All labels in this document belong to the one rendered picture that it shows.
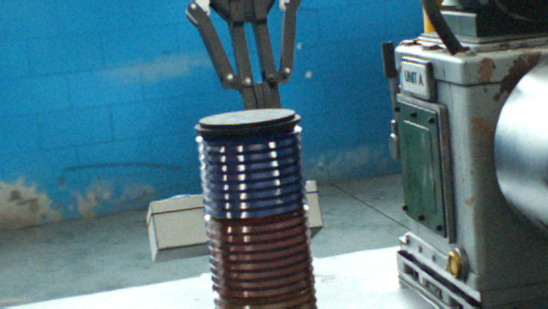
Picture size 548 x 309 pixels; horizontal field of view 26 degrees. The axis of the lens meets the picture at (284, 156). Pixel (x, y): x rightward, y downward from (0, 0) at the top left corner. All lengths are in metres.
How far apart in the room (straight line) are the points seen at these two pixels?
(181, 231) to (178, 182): 5.46
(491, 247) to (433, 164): 0.15
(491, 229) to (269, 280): 0.89
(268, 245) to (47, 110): 5.87
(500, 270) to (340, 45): 5.26
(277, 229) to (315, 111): 6.10
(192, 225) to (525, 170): 0.41
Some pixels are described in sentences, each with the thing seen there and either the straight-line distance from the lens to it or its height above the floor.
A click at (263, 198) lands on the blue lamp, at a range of 0.65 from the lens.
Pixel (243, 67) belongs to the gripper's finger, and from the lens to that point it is 1.26.
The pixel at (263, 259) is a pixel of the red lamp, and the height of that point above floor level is 1.14.
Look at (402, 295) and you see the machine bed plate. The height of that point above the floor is 0.80.
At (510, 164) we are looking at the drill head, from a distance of 1.42.
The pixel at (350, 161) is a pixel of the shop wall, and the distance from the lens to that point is 6.84.
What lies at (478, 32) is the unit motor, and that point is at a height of 1.18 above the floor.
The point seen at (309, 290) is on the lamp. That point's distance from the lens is 0.68.
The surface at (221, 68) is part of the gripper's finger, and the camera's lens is 1.25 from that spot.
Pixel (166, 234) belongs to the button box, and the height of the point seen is 1.05.
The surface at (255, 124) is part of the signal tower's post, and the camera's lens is 0.65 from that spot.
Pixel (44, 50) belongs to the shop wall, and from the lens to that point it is 6.48.
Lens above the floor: 1.31
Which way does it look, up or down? 10 degrees down
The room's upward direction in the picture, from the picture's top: 5 degrees counter-clockwise
